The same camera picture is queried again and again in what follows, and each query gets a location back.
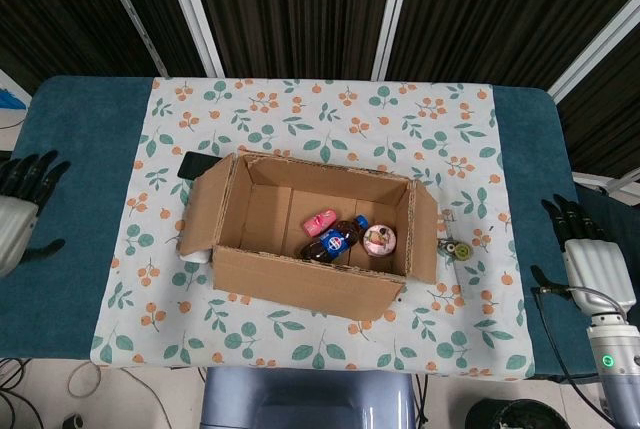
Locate small pink packet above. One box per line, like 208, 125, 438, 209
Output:
302, 207, 337, 238

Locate brown cardboard box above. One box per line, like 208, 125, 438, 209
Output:
177, 151, 441, 323

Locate slanted white frame post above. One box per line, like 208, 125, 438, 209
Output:
547, 0, 640, 103

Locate black round bin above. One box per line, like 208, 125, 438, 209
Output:
464, 397, 569, 429

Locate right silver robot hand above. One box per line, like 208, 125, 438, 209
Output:
529, 193, 636, 320

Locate black smartphone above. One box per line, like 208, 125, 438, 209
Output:
178, 151, 221, 181

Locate thin white frame post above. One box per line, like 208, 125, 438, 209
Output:
92, 0, 169, 78

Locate floral print tablecloth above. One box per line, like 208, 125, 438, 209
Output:
89, 76, 536, 381

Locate cola bottle blue label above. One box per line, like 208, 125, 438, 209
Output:
299, 216, 372, 264

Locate round pink tin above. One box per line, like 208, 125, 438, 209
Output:
363, 224, 399, 256

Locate black floor cables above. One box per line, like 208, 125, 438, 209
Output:
0, 357, 26, 429

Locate wide white frame post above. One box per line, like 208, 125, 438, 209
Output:
159, 0, 225, 78

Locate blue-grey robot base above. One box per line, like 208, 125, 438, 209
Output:
199, 366, 419, 429

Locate teal table cover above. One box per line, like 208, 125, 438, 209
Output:
0, 74, 609, 380

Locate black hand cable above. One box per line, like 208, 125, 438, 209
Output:
530, 284, 621, 429

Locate dark fabric storage bin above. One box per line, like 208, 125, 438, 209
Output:
574, 181, 640, 275

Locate clear plastic ruler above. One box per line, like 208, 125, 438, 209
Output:
439, 207, 476, 298

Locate grey floor cable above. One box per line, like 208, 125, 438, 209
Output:
67, 362, 166, 429

